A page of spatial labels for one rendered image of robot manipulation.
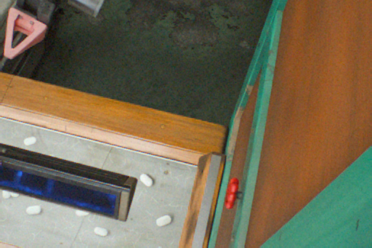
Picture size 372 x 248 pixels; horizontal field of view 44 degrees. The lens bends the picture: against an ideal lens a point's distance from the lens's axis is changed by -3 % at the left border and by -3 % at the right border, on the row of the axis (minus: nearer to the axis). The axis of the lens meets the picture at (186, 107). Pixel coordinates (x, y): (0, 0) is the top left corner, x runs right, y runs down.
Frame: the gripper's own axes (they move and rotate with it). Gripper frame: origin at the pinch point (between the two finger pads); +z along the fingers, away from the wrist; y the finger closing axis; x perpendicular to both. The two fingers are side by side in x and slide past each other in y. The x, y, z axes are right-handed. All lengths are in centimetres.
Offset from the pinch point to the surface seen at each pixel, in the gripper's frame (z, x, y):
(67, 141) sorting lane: -4.6, -16.5, 42.8
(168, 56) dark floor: -85, -45, 111
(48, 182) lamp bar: 15.5, -14.9, 6.3
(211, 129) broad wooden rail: -19, -48, 29
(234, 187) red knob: 12.5, -36.0, -19.5
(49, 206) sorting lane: 12.4, -18.9, 42.0
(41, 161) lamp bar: 12.7, -12.4, 6.3
